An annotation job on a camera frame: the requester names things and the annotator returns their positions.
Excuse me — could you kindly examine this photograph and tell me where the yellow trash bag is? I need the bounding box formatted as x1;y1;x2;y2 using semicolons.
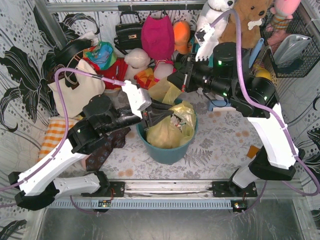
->
146;77;197;149

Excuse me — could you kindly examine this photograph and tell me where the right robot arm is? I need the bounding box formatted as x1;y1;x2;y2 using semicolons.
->
167;42;299;195

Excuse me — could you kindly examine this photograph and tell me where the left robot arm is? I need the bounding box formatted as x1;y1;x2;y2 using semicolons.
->
8;94;173;211

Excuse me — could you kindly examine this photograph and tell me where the crumpled paper trash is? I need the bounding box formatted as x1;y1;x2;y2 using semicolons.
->
170;114;187;131

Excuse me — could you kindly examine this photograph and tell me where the rainbow striped bag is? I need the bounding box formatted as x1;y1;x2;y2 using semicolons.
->
134;67;160;90

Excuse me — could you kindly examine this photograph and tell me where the teal trash bin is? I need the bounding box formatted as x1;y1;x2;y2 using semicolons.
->
135;98;200;166

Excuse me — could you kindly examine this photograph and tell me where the cream canvas tote bag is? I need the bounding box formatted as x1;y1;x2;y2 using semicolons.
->
47;58;106;118

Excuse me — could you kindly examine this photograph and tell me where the pink white plush doll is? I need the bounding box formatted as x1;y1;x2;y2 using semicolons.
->
153;59;176;82

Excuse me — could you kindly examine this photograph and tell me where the brown floral necktie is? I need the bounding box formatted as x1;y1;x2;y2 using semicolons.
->
81;127;131;172

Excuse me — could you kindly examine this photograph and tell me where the orange plush toy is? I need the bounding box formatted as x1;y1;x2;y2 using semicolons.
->
173;20;191;55

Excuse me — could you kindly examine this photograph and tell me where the white fluffy plush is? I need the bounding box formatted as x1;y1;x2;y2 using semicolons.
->
124;48;151;80

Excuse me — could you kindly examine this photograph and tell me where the red garment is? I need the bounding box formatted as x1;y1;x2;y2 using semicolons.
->
96;58;128;82

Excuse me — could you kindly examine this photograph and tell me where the white plush dog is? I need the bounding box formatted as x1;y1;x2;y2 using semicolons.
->
196;0;235;42

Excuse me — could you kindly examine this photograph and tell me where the yellow plush duck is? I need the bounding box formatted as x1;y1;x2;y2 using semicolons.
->
252;63;272;81

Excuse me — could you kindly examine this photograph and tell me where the black leather handbag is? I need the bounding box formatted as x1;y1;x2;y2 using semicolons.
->
113;11;144;55

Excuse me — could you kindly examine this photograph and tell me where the colourful scarf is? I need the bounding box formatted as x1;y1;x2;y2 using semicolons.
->
82;41;117;71

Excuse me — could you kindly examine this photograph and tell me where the brown plush dog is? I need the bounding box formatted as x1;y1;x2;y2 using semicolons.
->
219;0;273;49

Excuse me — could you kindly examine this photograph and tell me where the orange checkered towel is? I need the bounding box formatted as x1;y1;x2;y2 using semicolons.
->
37;116;66;162

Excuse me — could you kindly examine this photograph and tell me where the silver pouch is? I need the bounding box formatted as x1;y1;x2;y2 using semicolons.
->
273;34;312;65

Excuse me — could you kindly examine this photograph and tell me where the magenta orange cloth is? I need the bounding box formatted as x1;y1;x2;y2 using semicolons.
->
246;145;260;159

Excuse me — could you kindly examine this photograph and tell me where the pink plush toy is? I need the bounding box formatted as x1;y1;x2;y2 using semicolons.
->
265;0;301;46

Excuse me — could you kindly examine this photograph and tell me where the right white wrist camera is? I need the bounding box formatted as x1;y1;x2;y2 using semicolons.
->
195;23;215;62

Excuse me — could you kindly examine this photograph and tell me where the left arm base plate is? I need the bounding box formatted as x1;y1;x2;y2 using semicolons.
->
101;181;126;198

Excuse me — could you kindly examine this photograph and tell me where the black wire basket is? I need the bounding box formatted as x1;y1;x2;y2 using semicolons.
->
260;12;313;78

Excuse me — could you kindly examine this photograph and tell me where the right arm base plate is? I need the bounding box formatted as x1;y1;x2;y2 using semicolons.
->
210;181;258;198

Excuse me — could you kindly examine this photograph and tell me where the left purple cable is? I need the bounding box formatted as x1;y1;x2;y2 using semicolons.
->
0;67;125;216

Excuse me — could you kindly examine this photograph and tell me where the purple cable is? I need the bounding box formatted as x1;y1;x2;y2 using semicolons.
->
0;67;125;216
209;8;320;213

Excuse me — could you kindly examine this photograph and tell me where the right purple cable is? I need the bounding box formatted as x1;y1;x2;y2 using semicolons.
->
209;8;320;213

